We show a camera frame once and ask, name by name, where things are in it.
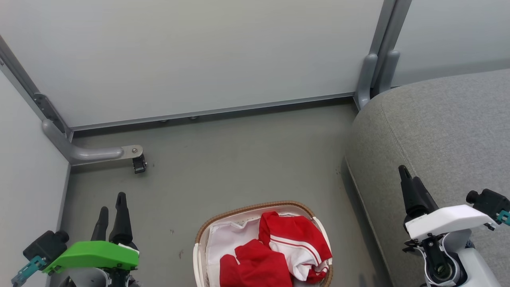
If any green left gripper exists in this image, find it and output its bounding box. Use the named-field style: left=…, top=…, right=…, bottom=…
left=43, top=192, right=140, bottom=287

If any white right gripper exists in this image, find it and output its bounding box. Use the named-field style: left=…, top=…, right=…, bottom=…
left=398, top=165, right=498, bottom=279

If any red and white garment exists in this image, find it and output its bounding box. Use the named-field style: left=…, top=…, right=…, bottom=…
left=220, top=211, right=333, bottom=287

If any grey fabric sofa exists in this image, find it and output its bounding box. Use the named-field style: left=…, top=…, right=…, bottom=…
left=345, top=69, right=510, bottom=287

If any grey tube foot with plate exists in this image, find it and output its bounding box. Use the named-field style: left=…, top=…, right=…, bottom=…
left=41, top=119, right=143, bottom=164

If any white basket with brown rim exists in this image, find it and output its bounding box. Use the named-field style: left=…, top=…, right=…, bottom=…
left=193, top=201, right=333, bottom=287

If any white basket liner cloth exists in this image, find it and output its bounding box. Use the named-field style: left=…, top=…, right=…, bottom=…
left=206, top=214, right=307, bottom=287

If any grey tube partition foot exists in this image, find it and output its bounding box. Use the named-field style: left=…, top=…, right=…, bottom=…
left=377, top=49, right=400, bottom=94
left=355, top=53, right=378, bottom=110

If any teal left camera connector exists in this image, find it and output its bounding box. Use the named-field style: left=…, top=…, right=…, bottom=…
left=11, top=256, right=47, bottom=287

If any metal hinge bracket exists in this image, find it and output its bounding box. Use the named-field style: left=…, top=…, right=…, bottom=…
left=33, top=93, right=67, bottom=133

